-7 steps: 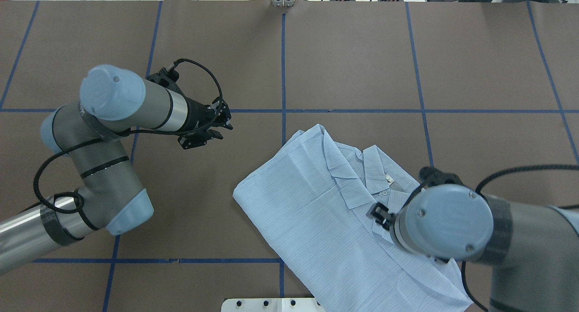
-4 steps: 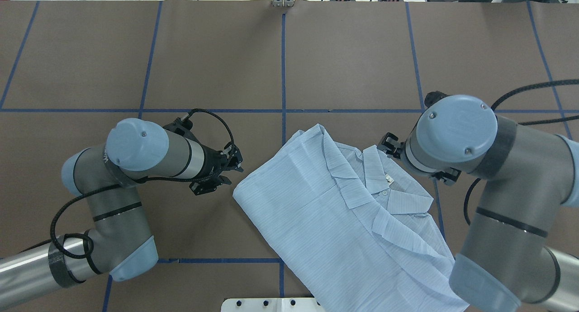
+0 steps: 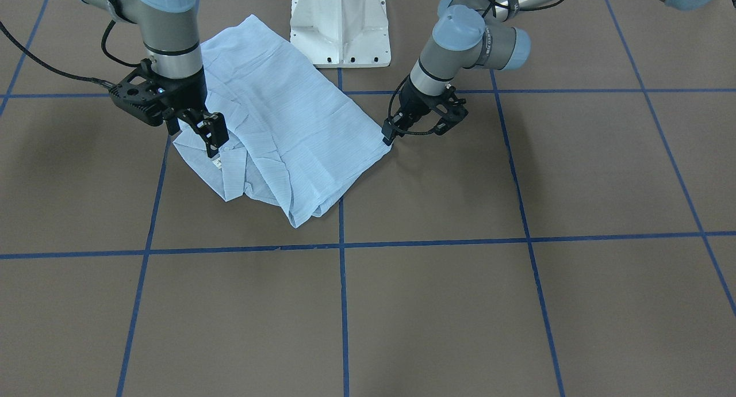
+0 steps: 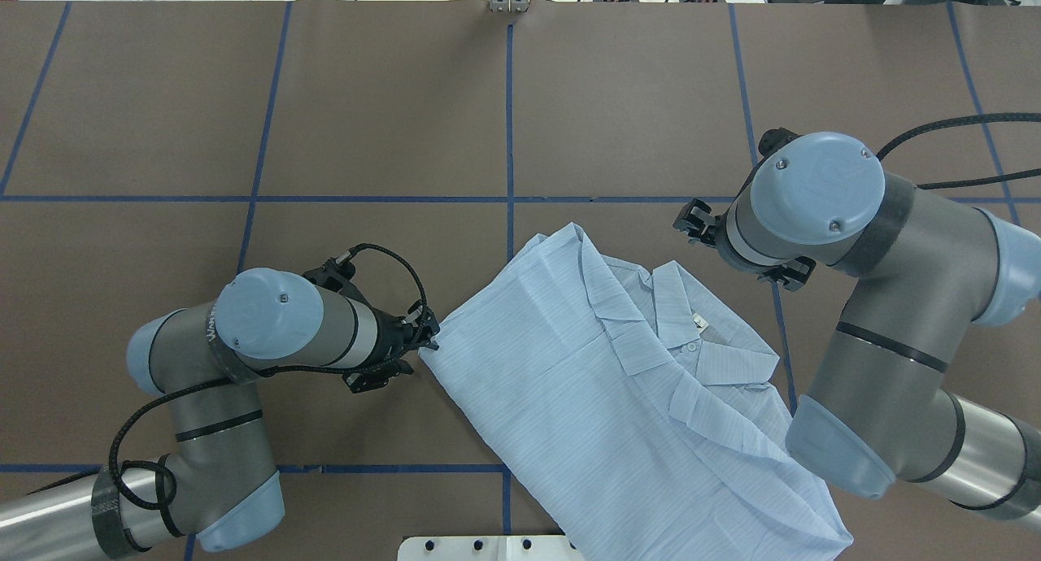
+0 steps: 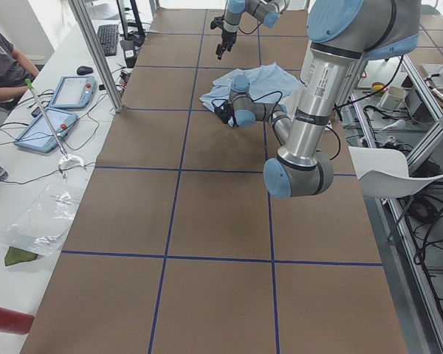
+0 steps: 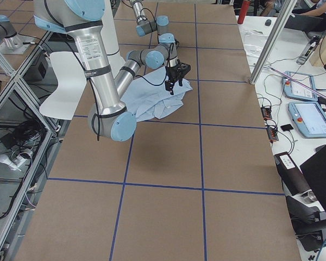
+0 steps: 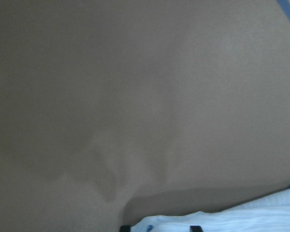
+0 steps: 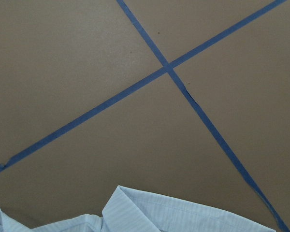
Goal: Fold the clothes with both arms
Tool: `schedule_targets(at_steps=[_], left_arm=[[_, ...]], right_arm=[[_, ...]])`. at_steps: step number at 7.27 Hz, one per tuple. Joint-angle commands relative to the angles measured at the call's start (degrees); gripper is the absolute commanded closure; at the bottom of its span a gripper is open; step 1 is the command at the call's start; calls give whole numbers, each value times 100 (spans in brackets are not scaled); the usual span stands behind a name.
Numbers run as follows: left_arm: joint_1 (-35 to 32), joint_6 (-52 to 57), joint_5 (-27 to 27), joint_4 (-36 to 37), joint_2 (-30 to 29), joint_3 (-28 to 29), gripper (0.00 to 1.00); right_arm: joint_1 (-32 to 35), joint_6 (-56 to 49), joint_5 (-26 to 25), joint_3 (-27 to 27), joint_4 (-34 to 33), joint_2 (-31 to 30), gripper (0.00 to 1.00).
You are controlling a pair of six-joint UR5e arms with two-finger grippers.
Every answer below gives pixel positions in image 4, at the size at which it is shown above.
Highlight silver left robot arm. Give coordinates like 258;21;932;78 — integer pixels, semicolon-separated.
1;259;439;560

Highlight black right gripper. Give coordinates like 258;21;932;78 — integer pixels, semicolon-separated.
672;199;817;292

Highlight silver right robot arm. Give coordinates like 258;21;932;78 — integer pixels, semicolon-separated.
672;128;1040;531

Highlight light blue button-up shirt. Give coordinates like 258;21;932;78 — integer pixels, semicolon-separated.
420;224;854;560

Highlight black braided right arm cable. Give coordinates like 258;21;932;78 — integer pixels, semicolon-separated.
874;112;1041;192

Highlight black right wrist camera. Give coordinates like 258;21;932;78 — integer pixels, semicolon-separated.
757;128;802;159

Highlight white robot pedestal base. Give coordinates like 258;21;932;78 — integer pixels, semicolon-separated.
397;535;585;560

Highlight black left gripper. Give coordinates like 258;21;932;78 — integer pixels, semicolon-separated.
342;301;440;394

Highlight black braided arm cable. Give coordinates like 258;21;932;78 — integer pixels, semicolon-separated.
874;112;1041;192
108;243;429;511

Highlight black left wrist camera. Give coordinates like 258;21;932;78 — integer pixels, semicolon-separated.
302;258;364;301

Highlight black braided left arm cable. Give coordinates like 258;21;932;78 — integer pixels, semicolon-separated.
108;243;429;511

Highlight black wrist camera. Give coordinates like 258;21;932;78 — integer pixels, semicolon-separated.
757;128;802;159
302;258;364;301

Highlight blue tape grid lines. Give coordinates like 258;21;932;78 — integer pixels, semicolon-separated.
2;0;1039;560

